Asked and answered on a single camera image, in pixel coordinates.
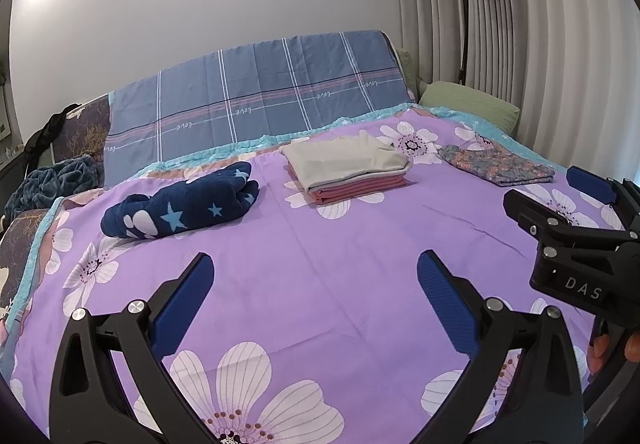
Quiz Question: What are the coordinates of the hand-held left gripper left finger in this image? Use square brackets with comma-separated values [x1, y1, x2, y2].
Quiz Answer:
[48, 252, 215, 444]

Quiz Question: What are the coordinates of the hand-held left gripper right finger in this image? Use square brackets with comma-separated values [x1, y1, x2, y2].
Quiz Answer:
[417, 250, 585, 444]

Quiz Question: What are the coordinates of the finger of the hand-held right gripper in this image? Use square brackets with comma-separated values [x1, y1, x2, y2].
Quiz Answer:
[503, 189, 640, 251]
[567, 166, 640, 235]

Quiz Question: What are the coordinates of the beige t-shirt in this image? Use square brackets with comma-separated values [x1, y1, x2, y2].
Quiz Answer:
[280, 131, 413, 193]

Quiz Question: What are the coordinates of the person's right hand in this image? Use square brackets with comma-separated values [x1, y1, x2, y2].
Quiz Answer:
[586, 321, 640, 375]

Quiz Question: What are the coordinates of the folded floral print cloth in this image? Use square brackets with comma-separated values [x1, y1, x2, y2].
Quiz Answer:
[437, 144, 557, 188]

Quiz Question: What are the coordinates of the navy star print fleece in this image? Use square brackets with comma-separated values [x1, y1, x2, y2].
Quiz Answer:
[100, 161, 261, 241]

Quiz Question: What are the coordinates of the large green pillow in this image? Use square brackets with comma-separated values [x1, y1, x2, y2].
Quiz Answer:
[419, 80, 521, 132]

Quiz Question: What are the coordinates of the purple floral bedsheet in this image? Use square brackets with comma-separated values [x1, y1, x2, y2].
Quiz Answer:
[0, 104, 640, 444]

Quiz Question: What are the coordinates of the grey pleated curtain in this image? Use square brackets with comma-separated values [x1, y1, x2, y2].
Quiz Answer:
[390, 0, 640, 189]

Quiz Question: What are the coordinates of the folded pink cloth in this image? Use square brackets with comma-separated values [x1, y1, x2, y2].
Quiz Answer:
[286, 164, 416, 205]

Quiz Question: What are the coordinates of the dark deer print sheet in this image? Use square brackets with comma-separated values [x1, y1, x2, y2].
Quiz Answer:
[0, 211, 51, 319]

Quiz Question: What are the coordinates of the teal fleece blanket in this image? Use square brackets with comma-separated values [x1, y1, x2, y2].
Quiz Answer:
[5, 154, 103, 219]

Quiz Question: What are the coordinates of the small green pillow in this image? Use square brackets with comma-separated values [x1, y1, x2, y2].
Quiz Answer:
[397, 48, 419, 99]

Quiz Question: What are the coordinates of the dark branch print pillow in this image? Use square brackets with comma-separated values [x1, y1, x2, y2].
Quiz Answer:
[52, 94, 112, 165]

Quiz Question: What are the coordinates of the blue plaid quilt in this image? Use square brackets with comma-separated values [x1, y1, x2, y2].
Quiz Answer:
[102, 30, 417, 175]

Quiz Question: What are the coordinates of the black garment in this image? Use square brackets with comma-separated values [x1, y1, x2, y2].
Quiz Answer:
[24, 104, 83, 159]

